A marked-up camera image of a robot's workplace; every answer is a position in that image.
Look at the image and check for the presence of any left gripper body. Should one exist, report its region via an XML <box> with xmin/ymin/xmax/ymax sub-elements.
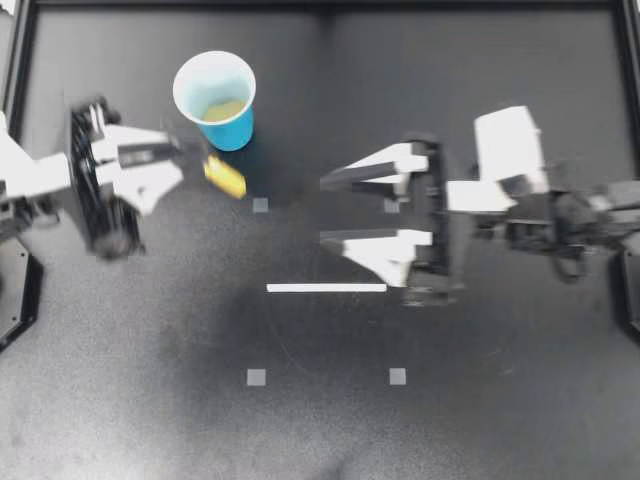
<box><xmin>68</xmin><ymin>96</ymin><xmax>147</xmax><ymax>260</ymax></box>

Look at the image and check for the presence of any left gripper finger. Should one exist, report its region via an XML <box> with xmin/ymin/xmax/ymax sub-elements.
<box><xmin>96</xmin><ymin>159</ymin><xmax>185</xmax><ymax>217</ymax></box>
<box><xmin>93</xmin><ymin>124</ymin><xmax>182</xmax><ymax>167</ymax></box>

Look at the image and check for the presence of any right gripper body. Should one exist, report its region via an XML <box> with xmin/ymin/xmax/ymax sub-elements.
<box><xmin>402</xmin><ymin>132</ymin><xmax>466</xmax><ymax>307</ymax></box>

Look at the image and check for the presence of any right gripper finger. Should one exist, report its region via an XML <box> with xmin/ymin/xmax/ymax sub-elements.
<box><xmin>318</xmin><ymin>141</ymin><xmax>432</xmax><ymax>200</ymax></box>
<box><xmin>318</xmin><ymin>227</ymin><xmax>435</xmax><ymax>290</ymax></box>

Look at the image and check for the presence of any yellow-handled screwdriver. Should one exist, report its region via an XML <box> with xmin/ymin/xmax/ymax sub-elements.
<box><xmin>197</xmin><ymin>144</ymin><xmax>249</xmax><ymax>200</ymax></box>

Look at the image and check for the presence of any blue plastic cup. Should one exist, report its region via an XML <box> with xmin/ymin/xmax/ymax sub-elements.
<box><xmin>172</xmin><ymin>49</ymin><xmax>258</xmax><ymax>153</ymax></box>

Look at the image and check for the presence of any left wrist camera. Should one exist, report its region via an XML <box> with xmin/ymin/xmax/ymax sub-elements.
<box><xmin>0</xmin><ymin>112</ymin><xmax>72</xmax><ymax>201</ymax></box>

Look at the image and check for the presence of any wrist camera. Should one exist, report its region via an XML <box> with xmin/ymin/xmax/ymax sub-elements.
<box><xmin>443</xmin><ymin>104</ymin><xmax>550</xmax><ymax>217</ymax></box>
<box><xmin>0</xmin><ymin>112</ymin><xmax>72</xmax><ymax>201</ymax></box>

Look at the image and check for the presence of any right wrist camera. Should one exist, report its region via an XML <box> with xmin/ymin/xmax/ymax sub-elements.
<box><xmin>443</xmin><ymin>104</ymin><xmax>550</xmax><ymax>217</ymax></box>

